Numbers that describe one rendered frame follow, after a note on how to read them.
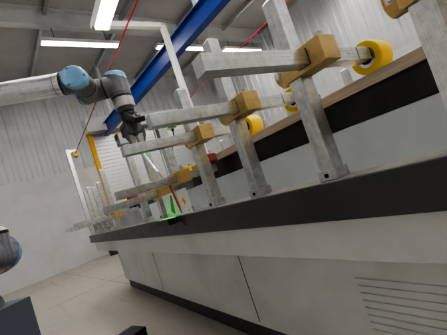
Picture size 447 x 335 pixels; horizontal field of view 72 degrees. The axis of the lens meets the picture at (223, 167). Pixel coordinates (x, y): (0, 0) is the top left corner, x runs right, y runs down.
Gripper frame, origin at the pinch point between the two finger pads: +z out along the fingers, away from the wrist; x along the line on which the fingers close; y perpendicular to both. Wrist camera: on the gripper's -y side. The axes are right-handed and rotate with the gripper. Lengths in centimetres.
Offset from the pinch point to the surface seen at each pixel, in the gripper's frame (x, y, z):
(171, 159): -7.5, -10.7, 8.1
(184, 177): -7.1, -18.0, 17.4
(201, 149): -7.8, -35.7, 10.6
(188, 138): -2.3, -39.4, 6.8
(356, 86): -26, -84, 12
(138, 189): 10.6, -14.5, 16.4
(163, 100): -419, 793, -304
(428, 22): -6, -109, 12
